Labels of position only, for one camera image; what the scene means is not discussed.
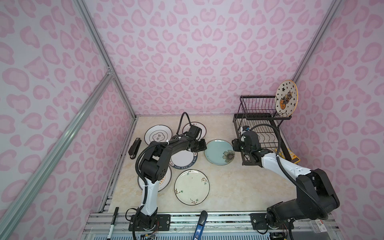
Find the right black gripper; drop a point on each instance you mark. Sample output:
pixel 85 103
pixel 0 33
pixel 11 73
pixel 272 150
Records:
pixel 236 144

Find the light teal flower plate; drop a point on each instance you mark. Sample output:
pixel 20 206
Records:
pixel 219 152

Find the star and cat plate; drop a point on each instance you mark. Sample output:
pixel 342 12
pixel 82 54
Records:
pixel 286 98

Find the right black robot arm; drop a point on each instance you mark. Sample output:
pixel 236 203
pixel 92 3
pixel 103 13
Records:
pixel 316 197

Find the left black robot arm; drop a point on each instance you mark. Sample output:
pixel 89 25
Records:
pixel 152 165

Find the yellow black object behind rack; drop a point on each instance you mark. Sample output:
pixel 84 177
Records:
pixel 288 155

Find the small orange sunburst plate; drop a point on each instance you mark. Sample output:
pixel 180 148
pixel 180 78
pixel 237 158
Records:
pixel 203 133

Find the green rim lettered plate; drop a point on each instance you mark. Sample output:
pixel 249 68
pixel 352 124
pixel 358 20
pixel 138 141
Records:
pixel 183 160

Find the white plate grey cloud outline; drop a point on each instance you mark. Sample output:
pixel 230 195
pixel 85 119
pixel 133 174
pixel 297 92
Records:
pixel 158 133

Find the cream floral branch plate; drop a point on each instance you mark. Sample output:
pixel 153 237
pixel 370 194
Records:
pixel 192 187

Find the large orange sunburst plate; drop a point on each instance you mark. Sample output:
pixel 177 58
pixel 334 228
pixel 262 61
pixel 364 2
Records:
pixel 164 182

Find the black stapler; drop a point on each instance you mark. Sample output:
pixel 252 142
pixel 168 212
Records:
pixel 133 151

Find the white label with red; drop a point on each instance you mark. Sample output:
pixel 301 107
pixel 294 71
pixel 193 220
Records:
pixel 318 226

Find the black marker pen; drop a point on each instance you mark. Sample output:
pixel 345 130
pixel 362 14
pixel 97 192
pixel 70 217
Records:
pixel 112 226

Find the black wire dish rack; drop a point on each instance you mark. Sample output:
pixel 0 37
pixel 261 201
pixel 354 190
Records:
pixel 257 112

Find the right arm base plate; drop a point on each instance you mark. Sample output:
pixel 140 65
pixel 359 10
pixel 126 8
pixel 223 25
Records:
pixel 265 222

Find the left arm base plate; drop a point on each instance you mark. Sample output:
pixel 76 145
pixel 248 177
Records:
pixel 160 223

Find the blue handled tool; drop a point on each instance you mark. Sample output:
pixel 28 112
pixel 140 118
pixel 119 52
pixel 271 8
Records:
pixel 200 225

